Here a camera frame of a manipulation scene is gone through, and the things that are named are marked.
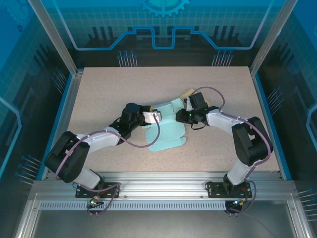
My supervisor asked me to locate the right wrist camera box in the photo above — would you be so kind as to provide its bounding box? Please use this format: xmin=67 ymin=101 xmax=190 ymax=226
xmin=185 ymin=95 xmax=194 ymax=112

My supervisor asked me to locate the aluminium lower frame bar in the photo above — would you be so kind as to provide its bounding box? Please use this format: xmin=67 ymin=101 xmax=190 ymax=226
xmin=16 ymin=199 xmax=40 ymax=238
xmin=287 ymin=199 xmax=312 ymax=238

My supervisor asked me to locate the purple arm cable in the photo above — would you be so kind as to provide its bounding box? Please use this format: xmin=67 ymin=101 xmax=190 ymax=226
xmin=194 ymin=86 xmax=272 ymax=217
xmin=54 ymin=115 xmax=161 ymax=217

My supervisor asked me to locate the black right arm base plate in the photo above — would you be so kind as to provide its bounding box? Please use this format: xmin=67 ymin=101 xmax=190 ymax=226
xmin=206 ymin=181 xmax=253 ymax=199

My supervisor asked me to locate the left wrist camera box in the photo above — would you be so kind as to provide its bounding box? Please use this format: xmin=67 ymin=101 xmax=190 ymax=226
xmin=143 ymin=110 xmax=163 ymax=124

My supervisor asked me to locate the slotted metal cable tray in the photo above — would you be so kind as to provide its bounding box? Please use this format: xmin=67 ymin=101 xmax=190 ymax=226
xmin=39 ymin=200 xmax=228 ymax=211

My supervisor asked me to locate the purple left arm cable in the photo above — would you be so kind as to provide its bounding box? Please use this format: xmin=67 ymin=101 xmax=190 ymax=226
xmin=54 ymin=115 xmax=161 ymax=217

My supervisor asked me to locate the aluminium frame post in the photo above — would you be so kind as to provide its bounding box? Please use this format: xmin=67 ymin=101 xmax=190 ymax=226
xmin=26 ymin=0 xmax=84 ymax=78
xmin=249 ymin=0 xmax=300 ymax=75

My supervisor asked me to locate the yellow paper box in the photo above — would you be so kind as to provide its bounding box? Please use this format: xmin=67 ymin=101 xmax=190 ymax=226
xmin=180 ymin=88 xmax=211 ymax=108

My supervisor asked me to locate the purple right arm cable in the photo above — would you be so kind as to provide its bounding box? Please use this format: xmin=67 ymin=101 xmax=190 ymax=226
xmin=194 ymin=86 xmax=272 ymax=217

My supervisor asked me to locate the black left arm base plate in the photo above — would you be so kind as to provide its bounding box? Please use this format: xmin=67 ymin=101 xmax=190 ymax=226
xmin=75 ymin=181 xmax=121 ymax=199

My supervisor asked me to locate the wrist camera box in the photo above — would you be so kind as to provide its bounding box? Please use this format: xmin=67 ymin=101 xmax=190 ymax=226
xmin=143 ymin=110 xmax=163 ymax=124
xmin=185 ymin=95 xmax=194 ymax=112

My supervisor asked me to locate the wide aluminium frame rail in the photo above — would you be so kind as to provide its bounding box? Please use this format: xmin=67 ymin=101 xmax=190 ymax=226
xmin=28 ymin=170 xmax=299 ymax=202

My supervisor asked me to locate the blue table edge strip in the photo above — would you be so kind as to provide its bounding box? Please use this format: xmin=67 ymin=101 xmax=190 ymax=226
xmin=36 ymin=73 xmax=75 ymax=181
xmin=252 ymin=72 xmax=292 ymax=181

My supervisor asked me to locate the light blue paper box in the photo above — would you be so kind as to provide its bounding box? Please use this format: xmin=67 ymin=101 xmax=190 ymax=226
xmin=144 ymin=98 xmax=187 ymax=153

